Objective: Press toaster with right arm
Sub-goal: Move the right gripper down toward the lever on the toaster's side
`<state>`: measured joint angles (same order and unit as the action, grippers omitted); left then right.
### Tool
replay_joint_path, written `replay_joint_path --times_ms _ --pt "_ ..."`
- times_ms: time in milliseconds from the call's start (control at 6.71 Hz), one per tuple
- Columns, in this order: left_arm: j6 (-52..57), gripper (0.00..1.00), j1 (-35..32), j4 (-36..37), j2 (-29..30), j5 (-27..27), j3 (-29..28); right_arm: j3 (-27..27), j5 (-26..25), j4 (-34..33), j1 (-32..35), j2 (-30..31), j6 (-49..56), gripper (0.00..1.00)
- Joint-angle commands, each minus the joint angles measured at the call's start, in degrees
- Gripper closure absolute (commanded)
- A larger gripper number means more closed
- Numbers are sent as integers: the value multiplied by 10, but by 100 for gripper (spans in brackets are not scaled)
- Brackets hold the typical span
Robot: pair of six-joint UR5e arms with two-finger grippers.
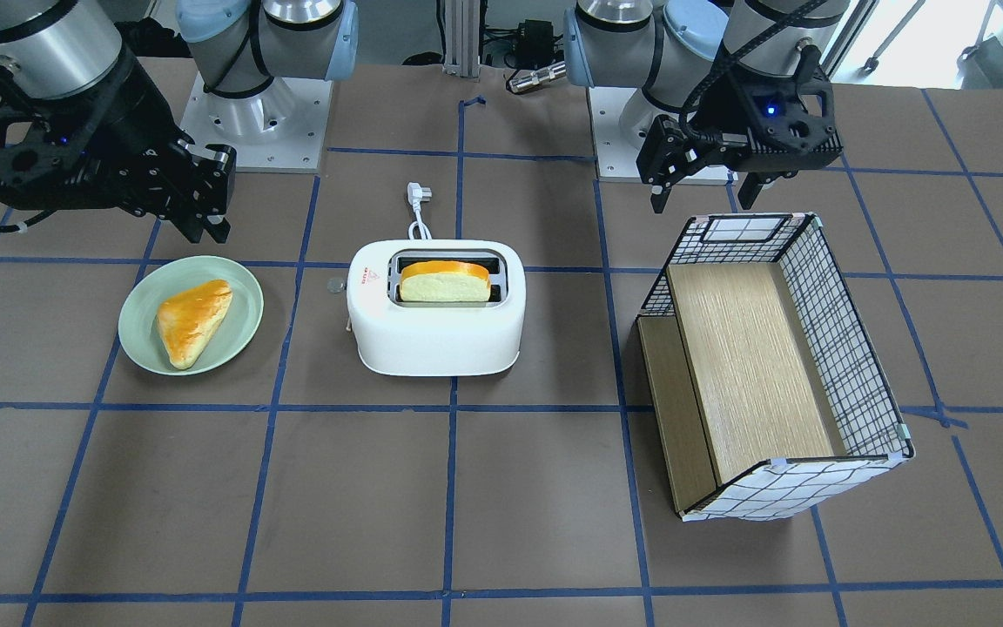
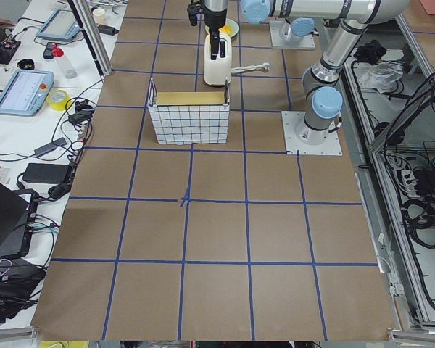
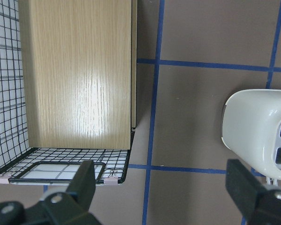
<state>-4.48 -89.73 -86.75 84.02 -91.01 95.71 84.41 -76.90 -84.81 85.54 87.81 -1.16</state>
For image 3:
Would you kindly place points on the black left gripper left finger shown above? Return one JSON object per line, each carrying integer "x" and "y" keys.
{"x": 69, "y": 207}

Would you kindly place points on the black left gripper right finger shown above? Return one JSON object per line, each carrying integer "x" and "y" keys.
{"x": 259, "y": 204}

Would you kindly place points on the white two-slot toaster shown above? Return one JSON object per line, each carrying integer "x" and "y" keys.
{"x": 251, "y": 128}

